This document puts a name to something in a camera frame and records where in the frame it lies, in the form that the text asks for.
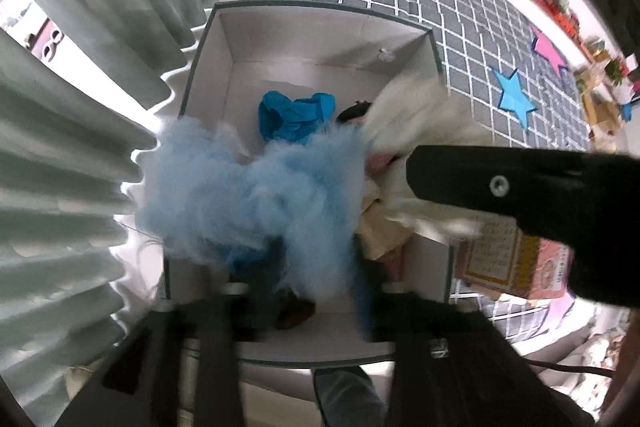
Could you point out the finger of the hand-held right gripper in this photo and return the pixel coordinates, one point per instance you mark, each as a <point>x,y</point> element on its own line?
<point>500,187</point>

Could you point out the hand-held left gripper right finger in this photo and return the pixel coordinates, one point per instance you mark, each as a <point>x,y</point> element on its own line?
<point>365,307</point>

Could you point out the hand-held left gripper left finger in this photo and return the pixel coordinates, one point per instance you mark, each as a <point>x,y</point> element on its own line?
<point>220,332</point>

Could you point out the tan knit sock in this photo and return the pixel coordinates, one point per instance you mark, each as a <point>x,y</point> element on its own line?
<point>377,227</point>

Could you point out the cream fuzzy sock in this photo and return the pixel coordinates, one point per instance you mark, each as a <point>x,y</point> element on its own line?
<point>425,117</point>

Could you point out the light blue fluffy toy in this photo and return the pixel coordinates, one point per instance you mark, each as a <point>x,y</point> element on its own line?
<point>225,197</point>

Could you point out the blue cloth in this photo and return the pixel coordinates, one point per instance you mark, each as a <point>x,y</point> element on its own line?
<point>290,117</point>

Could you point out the white storage box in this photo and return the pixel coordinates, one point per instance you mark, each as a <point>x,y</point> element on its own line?
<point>310,42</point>

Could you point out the pink cardboard box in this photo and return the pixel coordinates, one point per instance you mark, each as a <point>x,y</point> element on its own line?
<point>500,252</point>

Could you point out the brown fuzzy ball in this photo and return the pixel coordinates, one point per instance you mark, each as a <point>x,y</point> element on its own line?
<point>297,312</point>

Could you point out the blue sock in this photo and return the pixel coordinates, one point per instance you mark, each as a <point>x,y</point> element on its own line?
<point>250,262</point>

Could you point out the person's leg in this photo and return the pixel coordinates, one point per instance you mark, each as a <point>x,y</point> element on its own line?
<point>345,397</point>

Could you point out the pink black striped sock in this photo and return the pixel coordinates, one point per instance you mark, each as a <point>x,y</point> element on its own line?
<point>352,112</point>

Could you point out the pale green curtain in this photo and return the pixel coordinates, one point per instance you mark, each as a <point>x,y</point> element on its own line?
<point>65,157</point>

